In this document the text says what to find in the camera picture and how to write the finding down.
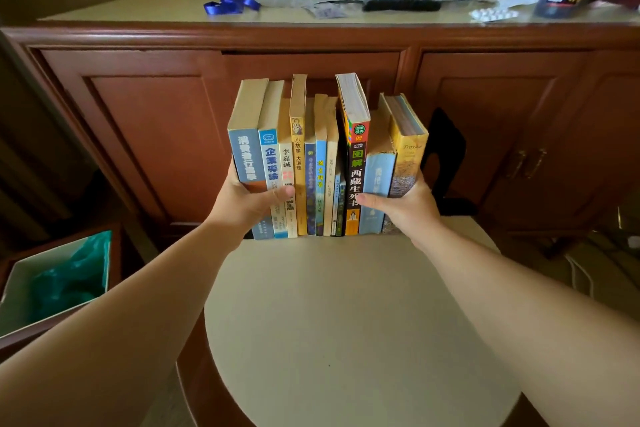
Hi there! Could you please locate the person's left hand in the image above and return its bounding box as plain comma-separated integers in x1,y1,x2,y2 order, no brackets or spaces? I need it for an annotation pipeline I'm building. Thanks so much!
207,160,296,242

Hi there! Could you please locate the person's right hand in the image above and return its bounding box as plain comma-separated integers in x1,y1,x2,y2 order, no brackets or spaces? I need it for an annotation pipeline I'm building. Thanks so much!
355,171,444,249

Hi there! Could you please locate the row of books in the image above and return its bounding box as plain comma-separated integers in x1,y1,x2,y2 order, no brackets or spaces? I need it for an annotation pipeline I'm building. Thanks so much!
258,73,398,239

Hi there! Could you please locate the thick blue orange spine book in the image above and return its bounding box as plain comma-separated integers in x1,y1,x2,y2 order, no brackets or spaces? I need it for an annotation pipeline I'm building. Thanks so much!
227,78,276,241

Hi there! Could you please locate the yellow cover paperback book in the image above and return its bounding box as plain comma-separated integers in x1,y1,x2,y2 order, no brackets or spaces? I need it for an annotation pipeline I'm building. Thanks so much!
380,93,430,235

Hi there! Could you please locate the person's left forearm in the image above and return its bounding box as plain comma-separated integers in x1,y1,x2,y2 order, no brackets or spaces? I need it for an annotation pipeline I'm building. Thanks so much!
0,219,248,427

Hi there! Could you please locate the person's right forearm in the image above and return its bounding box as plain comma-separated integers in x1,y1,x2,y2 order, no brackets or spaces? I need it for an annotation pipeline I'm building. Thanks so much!
407,222,640,427

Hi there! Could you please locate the black metal bookend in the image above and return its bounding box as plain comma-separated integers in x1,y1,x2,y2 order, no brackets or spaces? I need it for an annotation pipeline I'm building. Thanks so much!
420,107,478,216

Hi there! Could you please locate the brown wooden sideboard cabinet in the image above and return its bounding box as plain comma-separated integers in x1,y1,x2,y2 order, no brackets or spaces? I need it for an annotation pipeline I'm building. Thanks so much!
0,0,640,252

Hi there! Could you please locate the small grey sachet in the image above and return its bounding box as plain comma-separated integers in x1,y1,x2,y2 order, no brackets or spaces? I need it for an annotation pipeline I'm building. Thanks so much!
307,4,348,19

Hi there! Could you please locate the blue ribbon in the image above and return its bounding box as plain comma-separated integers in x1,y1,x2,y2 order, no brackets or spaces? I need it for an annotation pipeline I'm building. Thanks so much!
203,0,262,15

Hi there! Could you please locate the black remote control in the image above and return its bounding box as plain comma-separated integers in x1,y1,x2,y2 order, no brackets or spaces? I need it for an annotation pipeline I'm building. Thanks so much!
362,0,443,12

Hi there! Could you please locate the round wooden table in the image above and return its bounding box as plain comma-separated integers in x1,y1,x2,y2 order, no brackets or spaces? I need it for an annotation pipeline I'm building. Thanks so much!
175,216,546,427

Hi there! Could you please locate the flat white pill blister pack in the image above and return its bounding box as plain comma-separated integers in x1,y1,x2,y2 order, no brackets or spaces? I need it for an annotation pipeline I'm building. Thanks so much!
469,7,520,22

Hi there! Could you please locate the green plastic bin liner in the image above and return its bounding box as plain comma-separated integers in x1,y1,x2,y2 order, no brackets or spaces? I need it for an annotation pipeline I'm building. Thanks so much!
30,231,112,325

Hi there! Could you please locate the wooden waste bin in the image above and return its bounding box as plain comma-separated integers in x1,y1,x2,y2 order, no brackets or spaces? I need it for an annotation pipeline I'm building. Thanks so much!
0,223,123,357

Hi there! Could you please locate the brass cabinet door handle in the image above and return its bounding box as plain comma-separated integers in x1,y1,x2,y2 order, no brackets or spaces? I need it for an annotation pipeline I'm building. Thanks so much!
525,148,547,179
507,149,528,179

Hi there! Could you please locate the white cable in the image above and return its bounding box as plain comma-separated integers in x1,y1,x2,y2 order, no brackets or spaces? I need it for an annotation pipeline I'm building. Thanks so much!
565,254,596,297

